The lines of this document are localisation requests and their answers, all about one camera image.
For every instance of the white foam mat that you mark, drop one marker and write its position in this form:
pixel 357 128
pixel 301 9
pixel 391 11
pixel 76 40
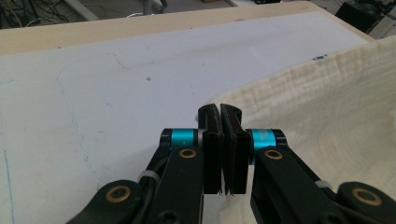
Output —
pixel 124 71

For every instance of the cream patterned towel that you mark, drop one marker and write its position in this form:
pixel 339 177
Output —
pixel 327 118

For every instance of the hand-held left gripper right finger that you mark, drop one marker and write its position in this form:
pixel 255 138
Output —
pixel 235 149

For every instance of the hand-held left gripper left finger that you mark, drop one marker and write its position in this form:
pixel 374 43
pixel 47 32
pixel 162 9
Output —
pixel 213 149

